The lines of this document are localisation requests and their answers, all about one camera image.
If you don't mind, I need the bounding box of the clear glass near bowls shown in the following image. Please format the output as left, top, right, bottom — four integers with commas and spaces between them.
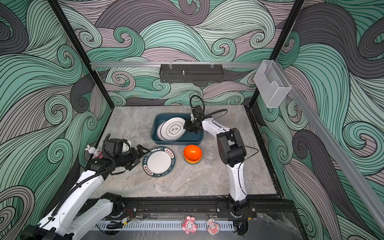
203, 152, 216, 162

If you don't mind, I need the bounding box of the yellow middle bowl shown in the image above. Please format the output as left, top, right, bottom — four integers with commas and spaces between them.
185, 159, 201, 163

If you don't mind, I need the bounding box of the white slotted cable duct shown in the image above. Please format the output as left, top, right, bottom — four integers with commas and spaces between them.
91, 220, 235, 232

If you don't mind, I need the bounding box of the white rabbit figurine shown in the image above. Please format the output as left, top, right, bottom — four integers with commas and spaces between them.
85, 145, 100, 158

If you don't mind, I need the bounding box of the pink white doll toy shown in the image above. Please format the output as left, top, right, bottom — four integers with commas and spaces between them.
206, 219, 220, 236

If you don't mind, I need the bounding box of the white plate teal line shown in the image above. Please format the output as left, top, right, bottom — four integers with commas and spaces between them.
162, 117, 186, 141

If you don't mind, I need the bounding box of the clear acrylic wall holder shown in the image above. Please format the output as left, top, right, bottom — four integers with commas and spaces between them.
254, 60, 292, 108

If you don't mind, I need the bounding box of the aluminium rail right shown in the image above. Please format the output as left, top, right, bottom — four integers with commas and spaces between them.
276, 63, 384, 230

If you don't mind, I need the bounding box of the teal plastic bin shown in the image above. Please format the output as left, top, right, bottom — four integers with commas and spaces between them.
151, 113, 204, 146

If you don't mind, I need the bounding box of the orange top bowl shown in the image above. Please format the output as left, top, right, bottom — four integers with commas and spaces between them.
183, 145, 203, 161

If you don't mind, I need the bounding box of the aluminium rail back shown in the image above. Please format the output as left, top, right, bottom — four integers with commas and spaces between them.
90, 61, 261, 69

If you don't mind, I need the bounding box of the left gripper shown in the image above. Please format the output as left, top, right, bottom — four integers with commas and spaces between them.
115, 144, 150, 170

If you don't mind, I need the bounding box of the clear glass left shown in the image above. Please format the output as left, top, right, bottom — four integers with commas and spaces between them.
138, 124, 152, 136

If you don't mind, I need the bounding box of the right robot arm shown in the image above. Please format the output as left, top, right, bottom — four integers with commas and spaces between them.
184, 106, 249, 217

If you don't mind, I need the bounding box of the aluminium rail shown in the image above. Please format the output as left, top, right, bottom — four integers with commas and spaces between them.
90, 61, 261, 69
276, 63, 384, 230

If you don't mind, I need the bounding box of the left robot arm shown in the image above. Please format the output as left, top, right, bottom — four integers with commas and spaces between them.
21, 137, 150, 240

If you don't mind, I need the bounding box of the teal rim lettered plate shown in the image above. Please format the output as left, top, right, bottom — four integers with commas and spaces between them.
143, 146, 176, 178

